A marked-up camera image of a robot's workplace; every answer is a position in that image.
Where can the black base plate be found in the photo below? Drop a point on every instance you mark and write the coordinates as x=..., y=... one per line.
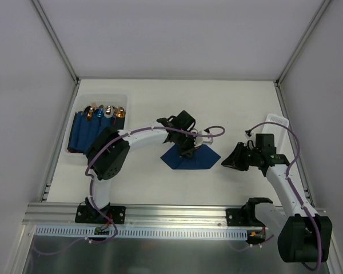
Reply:
x=86, y=214
x=236, y=217

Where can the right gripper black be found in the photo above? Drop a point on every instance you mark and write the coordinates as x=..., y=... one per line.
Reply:
x=243, y=157

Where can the right aluminium frame post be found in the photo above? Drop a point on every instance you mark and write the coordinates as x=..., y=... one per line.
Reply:
x=315, y=20

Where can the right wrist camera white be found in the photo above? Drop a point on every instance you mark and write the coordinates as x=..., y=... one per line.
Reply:
x=250, y=139

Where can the gold spoons in bin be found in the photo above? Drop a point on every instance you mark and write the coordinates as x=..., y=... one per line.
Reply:
x=106, y=111

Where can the left aluminium frame post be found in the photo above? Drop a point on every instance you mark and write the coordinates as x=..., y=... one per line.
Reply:
x=40, y=11

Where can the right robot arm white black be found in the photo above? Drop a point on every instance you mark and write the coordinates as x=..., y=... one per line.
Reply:
x=303, y=235

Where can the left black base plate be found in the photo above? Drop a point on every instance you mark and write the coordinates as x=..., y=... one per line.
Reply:
x=86, y=214

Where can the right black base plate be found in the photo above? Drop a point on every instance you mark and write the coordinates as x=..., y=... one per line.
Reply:
x=236, y=217

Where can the rolled blue napkin bundles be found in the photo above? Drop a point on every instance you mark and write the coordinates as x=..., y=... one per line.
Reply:
x=83, y=133

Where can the white plastic bin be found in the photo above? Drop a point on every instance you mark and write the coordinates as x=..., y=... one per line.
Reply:
x=83, y=100

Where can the dark blue paper napkin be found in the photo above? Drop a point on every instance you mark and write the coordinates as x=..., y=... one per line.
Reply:
x=203, y=159

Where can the white slotted cable duct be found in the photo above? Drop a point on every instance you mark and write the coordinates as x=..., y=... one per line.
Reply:
x=143, y=233

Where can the aluminium mounting rail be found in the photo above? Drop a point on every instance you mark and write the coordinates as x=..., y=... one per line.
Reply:
x=141, y=216

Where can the white perforated cutlery tray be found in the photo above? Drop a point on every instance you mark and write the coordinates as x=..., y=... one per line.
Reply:
x=278, y=131

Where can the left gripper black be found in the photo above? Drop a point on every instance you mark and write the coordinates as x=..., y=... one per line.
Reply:
x=187, y=145

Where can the aluminium frame post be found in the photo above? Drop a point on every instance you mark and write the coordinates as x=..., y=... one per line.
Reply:
x=40, y=11
x=315, y=20

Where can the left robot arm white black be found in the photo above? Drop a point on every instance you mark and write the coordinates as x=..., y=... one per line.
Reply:
x=107, y=154

